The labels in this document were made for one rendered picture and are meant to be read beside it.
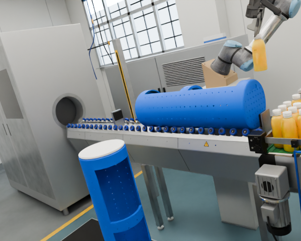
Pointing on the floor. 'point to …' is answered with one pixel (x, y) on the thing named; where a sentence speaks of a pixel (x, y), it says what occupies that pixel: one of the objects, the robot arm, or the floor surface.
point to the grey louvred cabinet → (168, 71)
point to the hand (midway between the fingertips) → (257, 35)
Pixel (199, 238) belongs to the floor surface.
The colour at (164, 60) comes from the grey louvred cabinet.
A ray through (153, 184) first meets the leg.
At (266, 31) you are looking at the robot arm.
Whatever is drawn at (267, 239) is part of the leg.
